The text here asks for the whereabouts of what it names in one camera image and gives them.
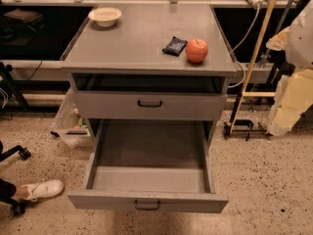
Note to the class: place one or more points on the grey drawer cabinet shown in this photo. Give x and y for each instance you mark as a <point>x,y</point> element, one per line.
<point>128,57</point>

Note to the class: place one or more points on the white sneaker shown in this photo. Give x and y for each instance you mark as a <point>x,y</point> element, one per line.
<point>43,189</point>

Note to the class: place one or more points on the dark blue snack packet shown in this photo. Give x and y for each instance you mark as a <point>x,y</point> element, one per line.
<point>175,46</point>

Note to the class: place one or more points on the clear plastic bag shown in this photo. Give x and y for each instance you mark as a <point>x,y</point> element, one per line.
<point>69,125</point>

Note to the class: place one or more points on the white bowl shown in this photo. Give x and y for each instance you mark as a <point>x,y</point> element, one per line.
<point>105,17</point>

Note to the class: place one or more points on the open grey middle drawer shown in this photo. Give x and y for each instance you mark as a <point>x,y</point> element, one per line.
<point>150,166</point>

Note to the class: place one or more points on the yellow wooden ladder frame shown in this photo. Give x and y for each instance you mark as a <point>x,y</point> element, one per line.
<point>229,126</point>

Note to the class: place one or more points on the black trouser leg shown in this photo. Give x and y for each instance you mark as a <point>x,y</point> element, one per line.
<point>7,189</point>

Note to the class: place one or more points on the closed grey top drawer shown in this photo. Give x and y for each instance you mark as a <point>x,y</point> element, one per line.
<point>122,105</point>

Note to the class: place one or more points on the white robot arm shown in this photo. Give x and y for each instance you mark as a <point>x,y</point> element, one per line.
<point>299,51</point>

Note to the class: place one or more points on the red apple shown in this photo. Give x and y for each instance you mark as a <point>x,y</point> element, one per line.
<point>196,50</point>

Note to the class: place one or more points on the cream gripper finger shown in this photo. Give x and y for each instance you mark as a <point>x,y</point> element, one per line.
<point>279,41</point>
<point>293,97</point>

